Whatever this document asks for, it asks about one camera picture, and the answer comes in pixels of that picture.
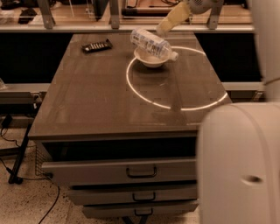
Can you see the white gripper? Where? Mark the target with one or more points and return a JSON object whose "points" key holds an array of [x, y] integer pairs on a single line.
{"points": [[201, 5]]}

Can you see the clear plastic water bottle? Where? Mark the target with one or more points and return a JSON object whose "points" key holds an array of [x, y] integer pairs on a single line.
{"points": [[153, 44]]}

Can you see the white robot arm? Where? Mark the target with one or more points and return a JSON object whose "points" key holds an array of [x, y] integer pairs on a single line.
{"points": [[238, 144]]}

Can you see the white paper bowl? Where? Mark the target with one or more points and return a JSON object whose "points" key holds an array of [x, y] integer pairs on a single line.
{"points": [[148, 59]]}

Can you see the grey drawer cabinet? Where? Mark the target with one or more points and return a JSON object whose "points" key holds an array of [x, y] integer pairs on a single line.
{"points": [[108, 105]]}

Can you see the top grey drawer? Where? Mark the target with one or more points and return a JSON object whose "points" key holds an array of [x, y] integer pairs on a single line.
{"points": [[121, 171]]}

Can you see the grey drawer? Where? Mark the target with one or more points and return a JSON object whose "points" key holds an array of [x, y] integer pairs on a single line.
{"points": [[140, 209], [121, 171], [132, 194]]}

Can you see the middle grey drawer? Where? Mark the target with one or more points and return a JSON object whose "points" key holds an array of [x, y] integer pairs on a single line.
{"points": [[132, 194]]}

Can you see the bottom grey drawer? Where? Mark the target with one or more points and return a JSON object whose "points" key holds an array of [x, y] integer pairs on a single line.
{"points": [[140, 209]]}

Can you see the black stand leg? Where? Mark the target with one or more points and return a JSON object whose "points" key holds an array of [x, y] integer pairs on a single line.
{"points": [[14, 178]]}

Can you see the metal shelf rail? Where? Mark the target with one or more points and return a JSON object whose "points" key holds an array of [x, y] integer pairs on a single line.
{"points": [[75, 19]]}

